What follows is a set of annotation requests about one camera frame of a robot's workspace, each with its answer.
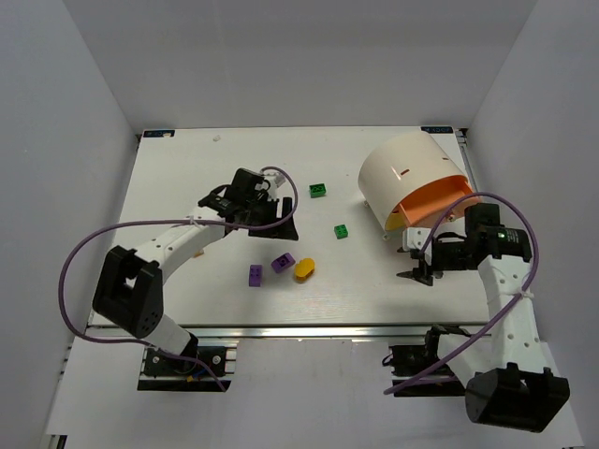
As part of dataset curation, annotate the purple sloped lego brick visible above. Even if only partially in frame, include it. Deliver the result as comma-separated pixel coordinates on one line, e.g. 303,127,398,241
270,253,296,274

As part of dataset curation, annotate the orange oval lego piece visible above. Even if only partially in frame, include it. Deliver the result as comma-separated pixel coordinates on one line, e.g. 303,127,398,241
294,258,315,282

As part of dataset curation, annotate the salmon orange top drawer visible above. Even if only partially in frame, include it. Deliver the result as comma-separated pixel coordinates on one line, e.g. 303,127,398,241
397,175,474,227

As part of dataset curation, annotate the yellow orange drawer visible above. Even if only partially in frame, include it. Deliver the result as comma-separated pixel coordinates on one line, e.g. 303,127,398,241
384,210,405,231

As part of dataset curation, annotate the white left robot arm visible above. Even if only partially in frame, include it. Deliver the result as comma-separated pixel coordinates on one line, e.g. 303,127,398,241
93,167,299,373

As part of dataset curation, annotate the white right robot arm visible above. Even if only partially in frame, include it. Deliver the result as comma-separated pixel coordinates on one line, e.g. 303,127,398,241
391,203,570,433

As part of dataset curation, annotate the green lego brick middle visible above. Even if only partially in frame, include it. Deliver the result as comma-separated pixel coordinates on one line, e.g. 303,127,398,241
309,183,327,198

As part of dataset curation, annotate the green lego brick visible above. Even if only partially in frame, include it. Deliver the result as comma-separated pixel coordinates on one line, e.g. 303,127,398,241
333,224,349,239
309,183,327,198

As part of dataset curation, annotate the green lego brick right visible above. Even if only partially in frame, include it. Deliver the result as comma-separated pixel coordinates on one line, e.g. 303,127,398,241
333,224,349,239

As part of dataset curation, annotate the cream cylindrical drawer cabinet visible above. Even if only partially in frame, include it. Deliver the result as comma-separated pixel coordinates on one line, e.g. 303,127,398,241
358,131,474,233

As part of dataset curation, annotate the blue label sticker left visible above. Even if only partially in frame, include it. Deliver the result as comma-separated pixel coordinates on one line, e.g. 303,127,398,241
142,129,175,138

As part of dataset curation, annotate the blue label sticker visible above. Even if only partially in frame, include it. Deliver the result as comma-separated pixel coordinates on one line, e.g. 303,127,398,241
420,126,454,134
142,129,175,138

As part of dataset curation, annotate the blue label sticker right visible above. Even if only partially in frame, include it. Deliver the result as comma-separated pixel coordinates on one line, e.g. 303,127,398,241
420,126,454,134

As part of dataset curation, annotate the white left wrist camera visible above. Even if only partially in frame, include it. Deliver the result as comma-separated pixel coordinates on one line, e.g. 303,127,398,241
263,171,286,189

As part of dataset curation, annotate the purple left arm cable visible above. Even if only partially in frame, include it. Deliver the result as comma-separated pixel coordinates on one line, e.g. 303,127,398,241
59,166,300,392

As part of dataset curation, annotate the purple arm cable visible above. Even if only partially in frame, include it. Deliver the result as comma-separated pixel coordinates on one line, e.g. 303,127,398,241
59,166,300,392
382,192,540,395

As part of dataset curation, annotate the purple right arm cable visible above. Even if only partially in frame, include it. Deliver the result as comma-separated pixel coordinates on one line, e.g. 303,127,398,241
382,192,540,395

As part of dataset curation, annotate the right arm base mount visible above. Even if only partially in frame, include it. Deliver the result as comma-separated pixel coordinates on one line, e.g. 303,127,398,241
381,325,471,398

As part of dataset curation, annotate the aluminium table front rail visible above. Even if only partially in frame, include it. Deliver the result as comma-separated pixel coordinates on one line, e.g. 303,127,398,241
88,322,497,340

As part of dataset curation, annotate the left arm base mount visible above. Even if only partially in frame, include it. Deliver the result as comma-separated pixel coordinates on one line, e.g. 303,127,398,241
137,339,238,393

